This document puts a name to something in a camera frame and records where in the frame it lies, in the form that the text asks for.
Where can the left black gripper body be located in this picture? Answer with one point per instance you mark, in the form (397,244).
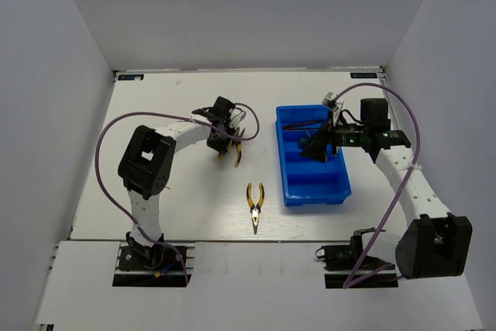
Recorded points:
(220,143)

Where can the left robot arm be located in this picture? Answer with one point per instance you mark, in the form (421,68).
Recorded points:
(145,167)

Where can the blue divided plastic bin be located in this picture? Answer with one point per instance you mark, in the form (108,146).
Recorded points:
(310,173)

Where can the blue table label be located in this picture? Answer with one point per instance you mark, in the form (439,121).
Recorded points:
(130,77)
(363,75)

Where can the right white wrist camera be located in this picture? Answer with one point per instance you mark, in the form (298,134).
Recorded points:
(334,105)

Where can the yellow black pliers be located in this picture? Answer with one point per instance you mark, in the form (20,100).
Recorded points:
(255,207)
(233,145)

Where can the left blue table label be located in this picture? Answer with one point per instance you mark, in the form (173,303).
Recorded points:
(130,77)

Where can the right blue table label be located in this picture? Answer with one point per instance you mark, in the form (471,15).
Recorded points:
(363,75)

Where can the stubby green screwdriver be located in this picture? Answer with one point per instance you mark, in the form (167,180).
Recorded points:
(303,142)

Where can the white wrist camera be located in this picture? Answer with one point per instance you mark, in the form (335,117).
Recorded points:
(239,116)
(334,105)

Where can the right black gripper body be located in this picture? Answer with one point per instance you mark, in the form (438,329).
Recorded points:
(347,135)

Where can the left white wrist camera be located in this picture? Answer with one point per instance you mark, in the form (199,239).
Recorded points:
(239,116)

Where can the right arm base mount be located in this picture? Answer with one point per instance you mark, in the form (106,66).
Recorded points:
(338,263)

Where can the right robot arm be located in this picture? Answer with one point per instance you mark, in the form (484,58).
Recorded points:
(436,242)

